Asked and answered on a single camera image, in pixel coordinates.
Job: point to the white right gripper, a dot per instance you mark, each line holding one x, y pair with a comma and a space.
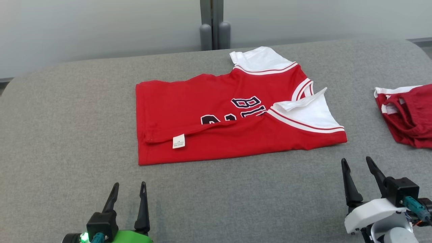
368, 212

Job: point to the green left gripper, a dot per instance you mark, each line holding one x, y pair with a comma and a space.
130, 237

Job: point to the red shorts with white stripes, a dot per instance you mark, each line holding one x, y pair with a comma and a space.
411, 118

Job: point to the red white Bulls jersey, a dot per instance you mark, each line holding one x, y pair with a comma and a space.
202, 101

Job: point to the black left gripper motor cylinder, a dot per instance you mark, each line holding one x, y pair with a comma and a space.
71, 239

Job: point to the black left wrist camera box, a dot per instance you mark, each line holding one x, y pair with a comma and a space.
103, 222

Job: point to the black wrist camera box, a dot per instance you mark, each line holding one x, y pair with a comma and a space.
103, 222
400, 190

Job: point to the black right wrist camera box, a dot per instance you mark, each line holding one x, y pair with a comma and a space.
400, 190

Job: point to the grey metal partition post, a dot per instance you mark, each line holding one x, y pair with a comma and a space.
206, 33

